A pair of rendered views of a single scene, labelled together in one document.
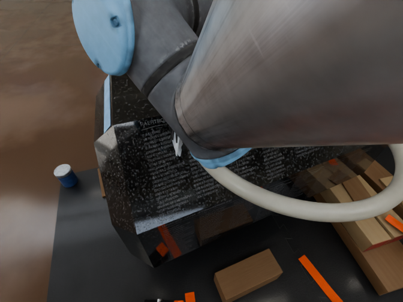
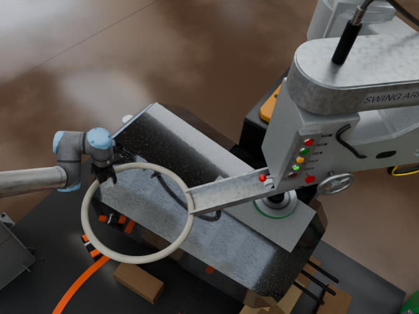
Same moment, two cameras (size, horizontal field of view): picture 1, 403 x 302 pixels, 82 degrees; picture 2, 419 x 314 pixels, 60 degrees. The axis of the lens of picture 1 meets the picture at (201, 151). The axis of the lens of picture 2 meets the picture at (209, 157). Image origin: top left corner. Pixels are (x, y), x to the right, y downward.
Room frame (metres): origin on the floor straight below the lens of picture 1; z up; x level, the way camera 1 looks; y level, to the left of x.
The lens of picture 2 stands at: (0.13, -0.90, 2.43)
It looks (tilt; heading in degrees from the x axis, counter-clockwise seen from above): 55 degrees down; 46
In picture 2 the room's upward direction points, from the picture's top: 7 degrees clockwise
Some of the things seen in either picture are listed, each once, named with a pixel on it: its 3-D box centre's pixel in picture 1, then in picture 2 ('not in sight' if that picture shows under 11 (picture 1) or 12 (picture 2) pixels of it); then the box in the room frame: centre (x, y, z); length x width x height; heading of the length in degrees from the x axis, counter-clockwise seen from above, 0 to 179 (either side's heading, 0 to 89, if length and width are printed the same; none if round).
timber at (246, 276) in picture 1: (247, 275); (139, 281); (0.31, -0.22, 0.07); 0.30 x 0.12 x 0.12; 112
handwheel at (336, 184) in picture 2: not in sight; (332, 176); (1.04, -0.66, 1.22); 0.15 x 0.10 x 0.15; 154
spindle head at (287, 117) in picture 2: not in sight; (322, 134); (1.06, -0.53, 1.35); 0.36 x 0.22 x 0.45; 154
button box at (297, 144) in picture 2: not in sight; (298, 156); (0.87, -0.57, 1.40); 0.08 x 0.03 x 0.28; 154
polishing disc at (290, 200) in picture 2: not in sight; (275, 196); (0.99, -0.50, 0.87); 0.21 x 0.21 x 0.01
